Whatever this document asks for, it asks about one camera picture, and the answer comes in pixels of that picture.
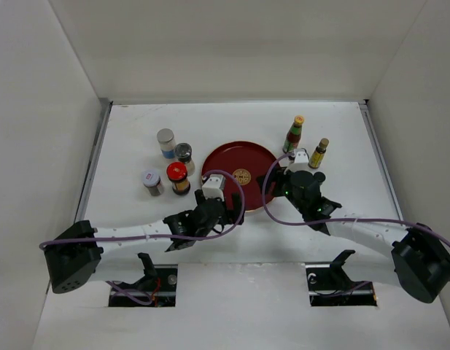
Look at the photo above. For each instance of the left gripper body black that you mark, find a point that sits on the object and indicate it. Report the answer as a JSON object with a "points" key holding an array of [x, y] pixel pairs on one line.
{"points": [[226, 219]]}

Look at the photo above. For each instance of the silver lid blue label jar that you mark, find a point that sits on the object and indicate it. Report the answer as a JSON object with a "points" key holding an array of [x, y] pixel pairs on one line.
{"points": [[167, 142]]}

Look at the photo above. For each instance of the red sauce bottle green label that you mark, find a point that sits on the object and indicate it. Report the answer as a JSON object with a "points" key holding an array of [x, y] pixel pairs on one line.
{"points": [[293, 135]]}

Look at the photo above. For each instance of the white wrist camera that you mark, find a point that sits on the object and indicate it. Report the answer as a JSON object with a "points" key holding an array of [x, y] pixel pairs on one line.
{"points": [[213, 187], [299, 160]]}

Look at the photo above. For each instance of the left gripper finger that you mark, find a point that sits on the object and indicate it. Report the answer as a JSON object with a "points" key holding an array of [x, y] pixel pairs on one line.
{"points": [[238, 209], [199, 197]]}

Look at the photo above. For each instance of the white lid spice jar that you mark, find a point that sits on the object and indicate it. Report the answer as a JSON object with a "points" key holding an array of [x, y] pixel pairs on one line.
{"points": [[152, 182]]}

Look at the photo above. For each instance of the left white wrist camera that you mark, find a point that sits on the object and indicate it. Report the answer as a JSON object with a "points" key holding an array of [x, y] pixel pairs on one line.
{"points": [[213, 187]]}

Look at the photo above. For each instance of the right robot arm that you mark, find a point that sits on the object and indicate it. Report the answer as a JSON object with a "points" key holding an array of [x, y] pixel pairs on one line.
{"points": [[417, 259]]}

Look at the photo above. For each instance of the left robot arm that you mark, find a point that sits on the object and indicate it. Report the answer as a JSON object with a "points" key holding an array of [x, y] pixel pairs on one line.
{"points": [[83, 253]]}

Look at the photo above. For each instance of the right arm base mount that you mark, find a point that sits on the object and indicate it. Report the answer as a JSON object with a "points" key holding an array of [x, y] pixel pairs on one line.
{"points": [[330, 286]]}

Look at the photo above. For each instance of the red round tray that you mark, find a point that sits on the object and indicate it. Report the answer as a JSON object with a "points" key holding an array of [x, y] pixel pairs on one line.
{"points": [[247, 162]]}

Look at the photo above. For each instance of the red lid sauce jar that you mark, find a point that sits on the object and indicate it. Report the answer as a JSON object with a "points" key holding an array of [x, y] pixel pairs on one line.
{"points": [[178, 176]]}

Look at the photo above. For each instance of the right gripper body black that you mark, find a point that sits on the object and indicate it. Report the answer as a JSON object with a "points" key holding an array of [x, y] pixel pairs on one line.
{"points": [[286, 189]]}

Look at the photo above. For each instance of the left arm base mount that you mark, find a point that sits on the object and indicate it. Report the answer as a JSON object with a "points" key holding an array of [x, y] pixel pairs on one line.
{"points": [[156, 288]]}

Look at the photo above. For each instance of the small yellow label bottle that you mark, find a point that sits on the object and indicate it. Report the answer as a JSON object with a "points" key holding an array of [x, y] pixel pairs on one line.
{"points": [[318, 154]]}

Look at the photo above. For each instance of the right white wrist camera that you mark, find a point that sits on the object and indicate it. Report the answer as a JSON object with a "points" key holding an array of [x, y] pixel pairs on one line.
{"points": [[299, 160]]}

